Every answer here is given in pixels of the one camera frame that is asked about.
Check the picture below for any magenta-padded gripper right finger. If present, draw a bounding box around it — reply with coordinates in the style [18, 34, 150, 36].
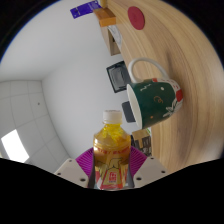
[128, 146, 169, 188]

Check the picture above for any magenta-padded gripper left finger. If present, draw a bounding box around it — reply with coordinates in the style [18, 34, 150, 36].
[54, 148, 97, 188]

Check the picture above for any orange drink bottle white cap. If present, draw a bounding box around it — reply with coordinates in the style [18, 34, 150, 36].
[92, 109, 132, 191]

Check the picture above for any dark grey office chair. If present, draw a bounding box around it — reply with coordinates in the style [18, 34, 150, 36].
[121, 100, 137, 124]

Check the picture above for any large square ceiling light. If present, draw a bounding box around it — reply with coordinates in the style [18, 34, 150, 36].
[0, 129, 30, 164]

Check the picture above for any green printed mug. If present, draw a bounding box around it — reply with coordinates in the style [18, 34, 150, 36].
[125, 57, 185, 130]

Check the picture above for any black mesh office chair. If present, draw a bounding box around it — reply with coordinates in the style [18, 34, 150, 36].
[106, 60, 132, 94]

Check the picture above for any wooden side desk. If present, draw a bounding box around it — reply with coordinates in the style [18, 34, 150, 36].
[99, 24, 125, 57]

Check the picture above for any flat round red coaster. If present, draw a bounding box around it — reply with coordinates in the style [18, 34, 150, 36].
[127, 5, 146, 31]

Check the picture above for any orange wooden box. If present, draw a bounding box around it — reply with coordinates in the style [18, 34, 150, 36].
[93, 7, 118, 28]

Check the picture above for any purple standing sign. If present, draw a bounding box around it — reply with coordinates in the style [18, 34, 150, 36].
[69, 0, 102, 20]

